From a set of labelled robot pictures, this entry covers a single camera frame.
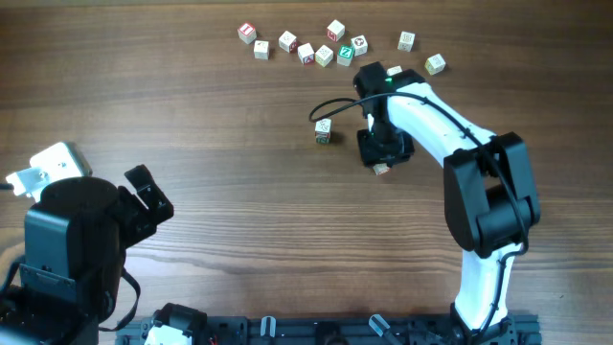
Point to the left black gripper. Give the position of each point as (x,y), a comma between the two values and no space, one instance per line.
(144,222)

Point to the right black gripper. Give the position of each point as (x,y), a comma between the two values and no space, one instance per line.
(371,157)

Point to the red U letter block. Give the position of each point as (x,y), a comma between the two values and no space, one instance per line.
(380,169)

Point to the white block red sketch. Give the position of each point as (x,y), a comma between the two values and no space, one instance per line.
(323,128)

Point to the white block green side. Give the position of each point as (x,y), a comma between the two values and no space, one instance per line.
(322,140)

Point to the plain white wooden block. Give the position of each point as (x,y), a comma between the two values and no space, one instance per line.
(261,49)

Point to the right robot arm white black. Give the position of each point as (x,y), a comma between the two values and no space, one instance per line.
(490,199)

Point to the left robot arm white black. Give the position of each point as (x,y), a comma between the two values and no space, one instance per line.
(76,237)

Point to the white block red bottom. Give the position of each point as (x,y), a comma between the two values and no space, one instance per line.
(394,70)

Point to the yellow edged white block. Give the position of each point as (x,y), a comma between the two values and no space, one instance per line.
(435,64)

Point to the green Z letter block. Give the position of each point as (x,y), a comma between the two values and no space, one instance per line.
(345,55)

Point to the white block dark picture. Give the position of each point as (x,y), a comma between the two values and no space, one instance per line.
(360,45)

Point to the white block tan picture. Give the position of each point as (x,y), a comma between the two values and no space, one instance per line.
(406,41)

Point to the white block yellow side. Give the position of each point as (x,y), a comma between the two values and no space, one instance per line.
(324,55)

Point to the white block red A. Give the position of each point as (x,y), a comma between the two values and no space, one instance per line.
(306,53)

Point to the red M letter block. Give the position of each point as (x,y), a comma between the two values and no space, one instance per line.
(335,30)

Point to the white block red side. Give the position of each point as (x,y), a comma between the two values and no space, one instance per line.
(288,42)

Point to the red I letter block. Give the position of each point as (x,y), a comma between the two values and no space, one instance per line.
(247,32)

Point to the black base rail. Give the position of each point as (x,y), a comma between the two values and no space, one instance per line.
(422,329)

